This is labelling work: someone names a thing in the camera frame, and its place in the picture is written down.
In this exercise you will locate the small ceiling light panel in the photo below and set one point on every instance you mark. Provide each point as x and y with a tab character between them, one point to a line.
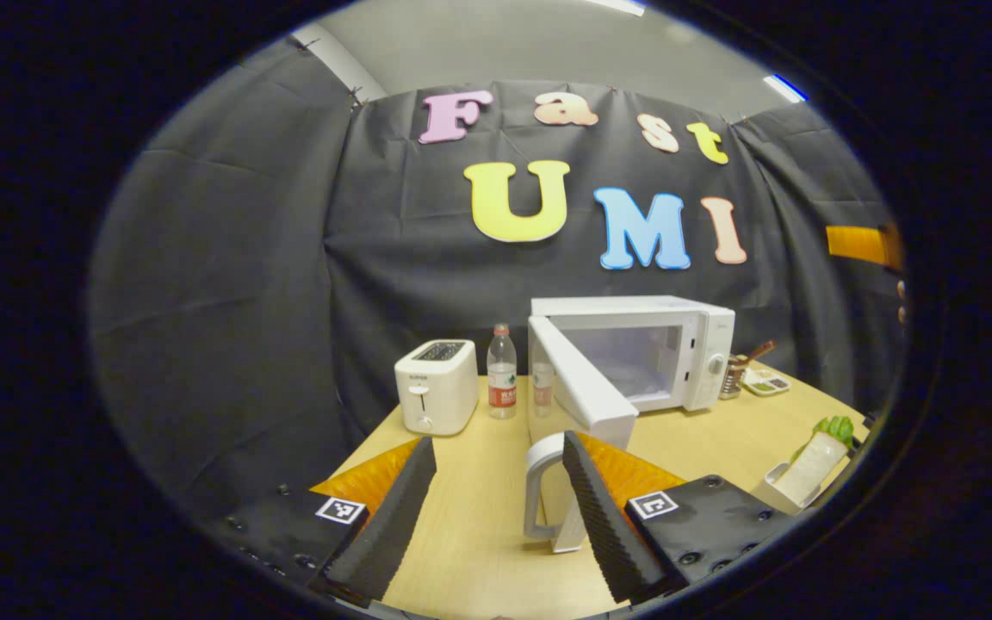
784	88

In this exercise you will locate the glass jar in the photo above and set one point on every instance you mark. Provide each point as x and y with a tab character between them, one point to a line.
731	379

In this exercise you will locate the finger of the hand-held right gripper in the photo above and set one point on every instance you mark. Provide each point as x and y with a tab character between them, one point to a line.
862	244

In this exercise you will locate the white microwave oven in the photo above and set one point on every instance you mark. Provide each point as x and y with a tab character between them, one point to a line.
625	306

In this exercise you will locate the clear water bottle red label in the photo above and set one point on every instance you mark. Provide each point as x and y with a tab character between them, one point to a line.
502	379

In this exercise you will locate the large ceiling light panel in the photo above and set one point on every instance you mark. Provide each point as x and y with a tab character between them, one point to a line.
621	6

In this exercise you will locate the white divided condiment tray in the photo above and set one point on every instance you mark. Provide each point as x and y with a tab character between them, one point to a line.
767	382

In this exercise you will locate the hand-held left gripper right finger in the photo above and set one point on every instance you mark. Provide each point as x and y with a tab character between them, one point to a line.
604	525

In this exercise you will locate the black backdrop cloth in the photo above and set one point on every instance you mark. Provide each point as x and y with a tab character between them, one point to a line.
229	284

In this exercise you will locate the white toaster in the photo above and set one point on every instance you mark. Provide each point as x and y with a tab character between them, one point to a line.
436	396

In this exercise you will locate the white rectangular plate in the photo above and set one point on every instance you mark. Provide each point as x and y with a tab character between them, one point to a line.
778	486

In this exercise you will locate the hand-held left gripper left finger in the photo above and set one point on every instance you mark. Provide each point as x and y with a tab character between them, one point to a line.
388	530

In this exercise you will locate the lettuce sandwich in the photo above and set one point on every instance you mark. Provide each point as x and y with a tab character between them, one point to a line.
815	465

